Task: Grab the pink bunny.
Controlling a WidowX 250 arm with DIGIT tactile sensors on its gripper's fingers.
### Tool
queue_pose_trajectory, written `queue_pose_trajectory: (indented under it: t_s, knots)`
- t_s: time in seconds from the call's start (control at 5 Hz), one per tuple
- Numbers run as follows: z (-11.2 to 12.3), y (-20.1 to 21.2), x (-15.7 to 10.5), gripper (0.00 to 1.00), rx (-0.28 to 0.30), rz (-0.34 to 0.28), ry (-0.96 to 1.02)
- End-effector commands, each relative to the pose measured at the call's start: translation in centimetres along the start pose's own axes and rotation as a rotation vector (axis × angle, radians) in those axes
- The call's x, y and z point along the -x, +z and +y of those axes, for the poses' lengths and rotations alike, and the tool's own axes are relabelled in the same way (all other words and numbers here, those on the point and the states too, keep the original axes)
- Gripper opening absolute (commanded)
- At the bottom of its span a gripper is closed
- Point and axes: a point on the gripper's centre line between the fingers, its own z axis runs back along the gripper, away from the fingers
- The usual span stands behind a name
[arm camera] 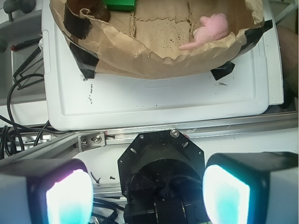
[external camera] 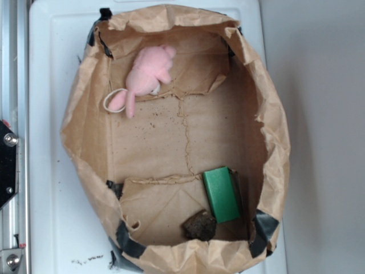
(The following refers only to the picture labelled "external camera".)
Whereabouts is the pink plush bunny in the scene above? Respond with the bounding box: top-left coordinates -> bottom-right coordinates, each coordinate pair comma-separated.
103,45 -> 177,118

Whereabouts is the brown paper bag liner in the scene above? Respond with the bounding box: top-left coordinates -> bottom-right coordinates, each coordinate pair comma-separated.
60,5 -> 290,273

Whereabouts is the white plastic tray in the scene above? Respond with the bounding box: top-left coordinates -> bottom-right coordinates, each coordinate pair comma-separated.
29,1 -> 286,273

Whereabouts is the aluminium frame rail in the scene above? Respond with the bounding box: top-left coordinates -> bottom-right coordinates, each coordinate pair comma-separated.
1,1 -> 31,273

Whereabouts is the dark brown rock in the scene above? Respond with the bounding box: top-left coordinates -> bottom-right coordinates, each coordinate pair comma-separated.
182,210 -> 217,241

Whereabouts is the silver corner bracket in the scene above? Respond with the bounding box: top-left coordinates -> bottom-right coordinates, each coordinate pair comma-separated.
0,248 -> 26,274

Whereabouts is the black metal bracket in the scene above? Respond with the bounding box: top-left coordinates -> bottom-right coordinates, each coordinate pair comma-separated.
1,120 -> 19,209

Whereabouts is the green rectangular block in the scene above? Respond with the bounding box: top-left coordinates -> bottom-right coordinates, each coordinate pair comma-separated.
202,167 -> 240,223

